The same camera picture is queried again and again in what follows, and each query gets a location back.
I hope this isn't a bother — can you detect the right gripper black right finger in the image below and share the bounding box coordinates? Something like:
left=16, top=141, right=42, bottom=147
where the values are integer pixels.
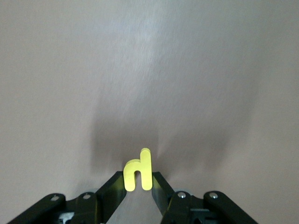
left=151, top=172, right=260, bottom=224

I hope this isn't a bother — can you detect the yellow lowercase letter h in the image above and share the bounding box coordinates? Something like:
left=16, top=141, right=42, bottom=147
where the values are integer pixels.
left=123, top=147, right=153, bottom=192

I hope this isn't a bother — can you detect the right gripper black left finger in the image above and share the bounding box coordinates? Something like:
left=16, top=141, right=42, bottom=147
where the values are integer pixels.
left=7, top=171, right=127, bottom=224

